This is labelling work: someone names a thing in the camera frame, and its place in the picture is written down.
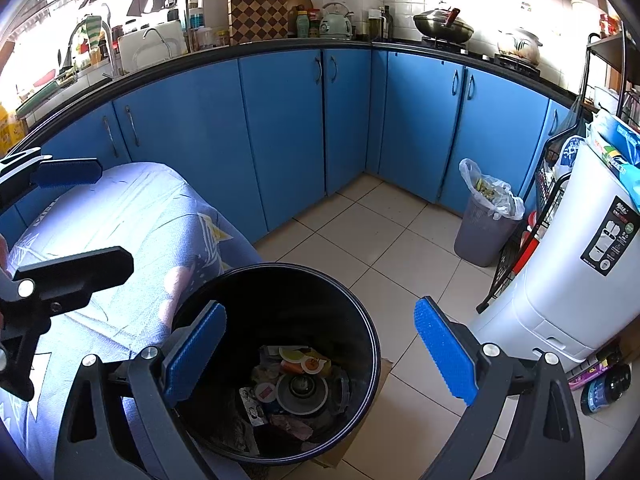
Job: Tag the white appliance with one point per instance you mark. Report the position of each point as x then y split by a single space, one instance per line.
565 280

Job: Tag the chrome faucet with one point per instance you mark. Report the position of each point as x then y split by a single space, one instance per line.
114 62

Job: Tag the blue printed tablecloth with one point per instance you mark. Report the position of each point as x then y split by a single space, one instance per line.
125 220

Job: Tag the blue green printed box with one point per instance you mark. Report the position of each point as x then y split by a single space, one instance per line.
620 145

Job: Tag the black countertop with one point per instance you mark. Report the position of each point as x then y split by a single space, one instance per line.
280 46

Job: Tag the dark jar blue label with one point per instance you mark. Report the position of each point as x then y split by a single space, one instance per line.
607 387

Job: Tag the yellow detergent bottle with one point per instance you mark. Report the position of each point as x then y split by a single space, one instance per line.
7 130

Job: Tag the pale green kettle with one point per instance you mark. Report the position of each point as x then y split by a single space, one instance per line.
335 25

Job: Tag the green white striped cloth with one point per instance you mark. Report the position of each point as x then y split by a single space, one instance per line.
92 32

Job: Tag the blue base cabinets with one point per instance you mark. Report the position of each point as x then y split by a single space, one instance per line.
300 135

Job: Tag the white patterned pot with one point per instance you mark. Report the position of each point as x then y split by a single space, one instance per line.
520 45

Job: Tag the white cutting board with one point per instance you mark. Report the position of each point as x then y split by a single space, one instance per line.
165 35

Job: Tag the clear plastic lid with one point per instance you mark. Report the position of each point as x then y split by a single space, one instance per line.
302 392

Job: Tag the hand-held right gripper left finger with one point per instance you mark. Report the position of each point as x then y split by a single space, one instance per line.
197 350

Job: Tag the flat cardboard sheet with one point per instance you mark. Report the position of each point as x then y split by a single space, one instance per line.
385 370

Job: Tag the black round bin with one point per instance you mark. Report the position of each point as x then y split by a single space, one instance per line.
300 300

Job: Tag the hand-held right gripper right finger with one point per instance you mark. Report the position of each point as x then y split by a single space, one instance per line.
442 350

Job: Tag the grey waste basket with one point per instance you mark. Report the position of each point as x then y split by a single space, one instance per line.
480 240

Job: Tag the purple packet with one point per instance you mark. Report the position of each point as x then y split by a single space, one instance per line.
582 377

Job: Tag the steel wok with lid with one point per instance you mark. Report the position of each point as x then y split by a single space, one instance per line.
442 27

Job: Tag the checkered cutting board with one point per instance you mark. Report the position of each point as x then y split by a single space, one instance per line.
257 7

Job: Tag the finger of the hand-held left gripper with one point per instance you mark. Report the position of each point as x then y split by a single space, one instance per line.
67 172
100 265

